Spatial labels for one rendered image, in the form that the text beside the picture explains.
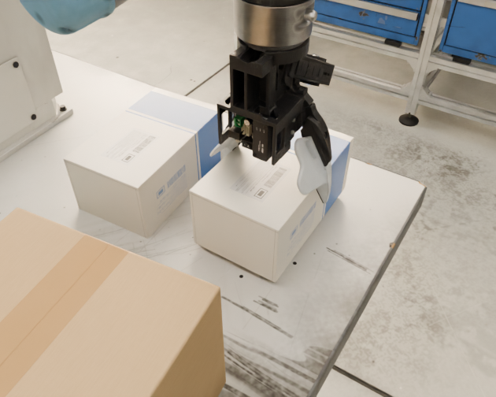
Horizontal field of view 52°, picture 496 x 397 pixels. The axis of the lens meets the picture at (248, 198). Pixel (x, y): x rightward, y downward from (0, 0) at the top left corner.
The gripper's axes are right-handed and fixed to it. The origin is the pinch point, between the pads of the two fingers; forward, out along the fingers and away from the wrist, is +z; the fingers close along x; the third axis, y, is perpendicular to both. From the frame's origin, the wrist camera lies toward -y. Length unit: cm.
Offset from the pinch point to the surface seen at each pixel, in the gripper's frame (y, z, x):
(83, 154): 10.8, -1.5, -22.6
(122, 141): 5.9, -1.4, -20.2
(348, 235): -2.6, 7.4, 10.0
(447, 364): -39, 77, 32
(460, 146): -134, 78, 9
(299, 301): 10.1, 7.4, 9.4
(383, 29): -141, 44, -32
